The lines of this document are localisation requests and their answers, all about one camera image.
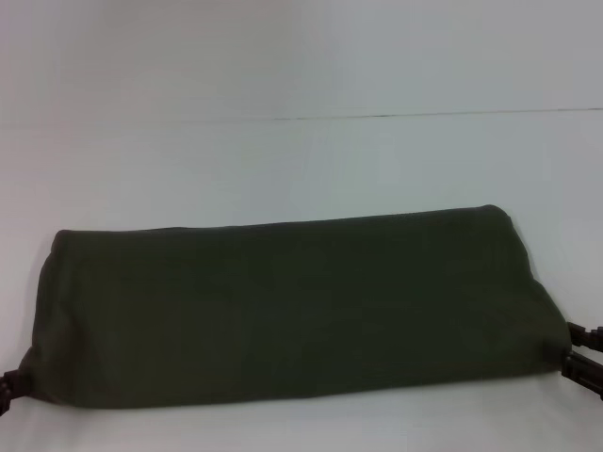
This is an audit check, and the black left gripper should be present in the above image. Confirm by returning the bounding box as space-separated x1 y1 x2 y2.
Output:
0 369 23 418

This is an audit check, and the dark green FREE! t-shirt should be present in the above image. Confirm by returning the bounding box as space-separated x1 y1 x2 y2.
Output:
18 203 574 410

